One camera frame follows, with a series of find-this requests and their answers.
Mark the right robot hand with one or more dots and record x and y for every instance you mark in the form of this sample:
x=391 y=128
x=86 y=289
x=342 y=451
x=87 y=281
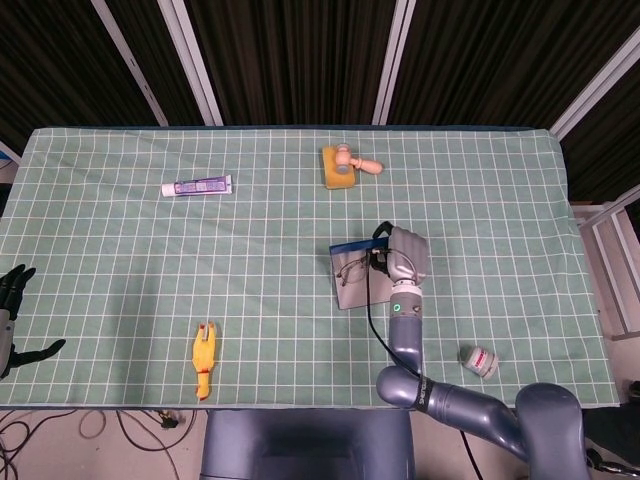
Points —
x=410 y=255

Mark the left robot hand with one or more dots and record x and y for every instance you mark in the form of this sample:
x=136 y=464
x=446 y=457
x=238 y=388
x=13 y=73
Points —
x=6 y=325

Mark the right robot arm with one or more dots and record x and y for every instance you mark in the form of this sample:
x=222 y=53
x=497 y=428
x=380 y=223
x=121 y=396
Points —
x=405 y=335

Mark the thin-framed eyeglasses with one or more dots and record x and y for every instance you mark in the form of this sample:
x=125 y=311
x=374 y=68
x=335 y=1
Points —
x=350 y=273

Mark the yellow sponge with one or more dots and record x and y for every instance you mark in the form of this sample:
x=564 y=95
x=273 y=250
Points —
x=337 y=181

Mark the wooden toy hammer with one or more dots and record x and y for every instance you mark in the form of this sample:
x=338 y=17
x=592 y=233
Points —
x=345 y=159

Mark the small white jar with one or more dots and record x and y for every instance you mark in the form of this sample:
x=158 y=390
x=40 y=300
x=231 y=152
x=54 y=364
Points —
x=480 y=361

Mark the green checked tablecloth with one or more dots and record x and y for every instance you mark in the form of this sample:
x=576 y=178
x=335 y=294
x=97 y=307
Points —
x=250 y=280

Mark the white blue board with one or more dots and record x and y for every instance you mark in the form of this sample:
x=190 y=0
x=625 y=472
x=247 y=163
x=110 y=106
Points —
x=7 y=155

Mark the yellow black plug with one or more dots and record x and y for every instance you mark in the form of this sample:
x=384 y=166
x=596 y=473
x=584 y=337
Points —
x=169 y=419

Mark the white metal rack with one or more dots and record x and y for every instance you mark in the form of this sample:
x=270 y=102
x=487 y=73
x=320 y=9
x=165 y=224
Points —
x=607 y=250

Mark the yellow rubber chicken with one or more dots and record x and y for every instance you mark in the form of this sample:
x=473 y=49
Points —
x=204 y=357

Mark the blue-grey robot torso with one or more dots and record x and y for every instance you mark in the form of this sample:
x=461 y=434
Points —
x=305 y=445

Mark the white purple toothpaste tube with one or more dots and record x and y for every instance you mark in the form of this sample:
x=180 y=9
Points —
x=197 y=186

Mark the black pleated curtain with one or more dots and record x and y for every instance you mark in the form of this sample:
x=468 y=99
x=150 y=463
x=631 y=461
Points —
x=300 y=60

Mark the wide white frame post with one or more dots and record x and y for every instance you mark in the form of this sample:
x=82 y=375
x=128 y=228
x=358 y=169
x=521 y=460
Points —
x=192 y=62
x=595 y=85
x=395 y=60

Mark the thin white frame post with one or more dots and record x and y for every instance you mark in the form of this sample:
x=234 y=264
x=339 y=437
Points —
x=130 y=62

